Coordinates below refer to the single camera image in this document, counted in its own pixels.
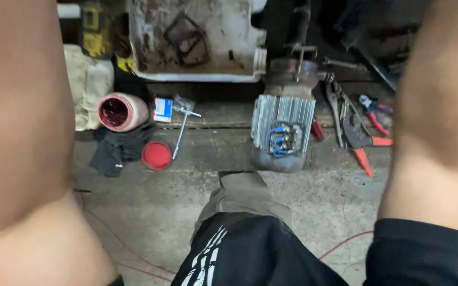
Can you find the silver T-handle wrench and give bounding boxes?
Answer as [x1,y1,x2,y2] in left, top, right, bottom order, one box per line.
[172,109,202,160]

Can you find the white pipe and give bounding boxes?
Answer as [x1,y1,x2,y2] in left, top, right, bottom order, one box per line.
[57,3,82,19]

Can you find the grey finned electric motor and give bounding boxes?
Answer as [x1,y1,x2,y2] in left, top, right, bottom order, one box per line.
[250,57,321,174]

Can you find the red-handled pliers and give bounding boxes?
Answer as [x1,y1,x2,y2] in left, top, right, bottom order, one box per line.
[311,118,326,142]

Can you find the orange-handled crimping pliers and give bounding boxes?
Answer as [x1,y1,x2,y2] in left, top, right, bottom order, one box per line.
[341,92,394,178]

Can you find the red blue wire stripper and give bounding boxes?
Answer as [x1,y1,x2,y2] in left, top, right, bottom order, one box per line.
[359,95,394,137]

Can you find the red round jar lid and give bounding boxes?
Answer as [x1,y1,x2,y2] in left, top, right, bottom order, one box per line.
[141,141,173,172]

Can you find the yellow black power tool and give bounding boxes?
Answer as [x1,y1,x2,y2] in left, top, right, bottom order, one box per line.
[79,0,136,73]

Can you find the small blue white box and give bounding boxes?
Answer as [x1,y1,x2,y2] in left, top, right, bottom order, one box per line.
[153,97,174,123]

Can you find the dark metal machinery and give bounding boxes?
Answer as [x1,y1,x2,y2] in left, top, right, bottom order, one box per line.
[332,0,426,92]

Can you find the black cloth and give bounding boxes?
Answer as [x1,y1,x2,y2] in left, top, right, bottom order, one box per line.
[89,53,158,178]

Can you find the beige cloth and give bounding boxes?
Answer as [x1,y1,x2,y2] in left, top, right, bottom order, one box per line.
[63,44,115,132]

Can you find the red cable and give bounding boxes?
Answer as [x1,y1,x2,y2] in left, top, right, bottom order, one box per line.
[81,207,374,281]

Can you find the dirty white plastic tub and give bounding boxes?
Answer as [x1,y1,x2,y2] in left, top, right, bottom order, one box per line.
[127,0,268,83]

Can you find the olive grey cloth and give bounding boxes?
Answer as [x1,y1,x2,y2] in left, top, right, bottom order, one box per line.
[191,171,293,240]

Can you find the silver spanner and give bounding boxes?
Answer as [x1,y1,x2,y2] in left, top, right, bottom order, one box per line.
[321,56,369,72]

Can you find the person's black shirt sleeve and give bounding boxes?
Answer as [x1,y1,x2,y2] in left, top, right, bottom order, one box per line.
[363,218,458,286]

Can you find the person's black striped trousers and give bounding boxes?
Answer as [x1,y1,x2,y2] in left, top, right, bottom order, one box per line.
[170,212,349,286]

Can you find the metal gear puller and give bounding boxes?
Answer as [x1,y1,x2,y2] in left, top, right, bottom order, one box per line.
[285,43,318,83]

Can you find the silver locking pliers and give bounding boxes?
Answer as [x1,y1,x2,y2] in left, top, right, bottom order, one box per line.
[324,73,350,148]

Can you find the pink jar of red grease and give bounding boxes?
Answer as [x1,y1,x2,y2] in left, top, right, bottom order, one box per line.
[97,92,150,133]

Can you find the clear plastic bag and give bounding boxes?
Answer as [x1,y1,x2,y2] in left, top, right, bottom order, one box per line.
[172,95,195,114]

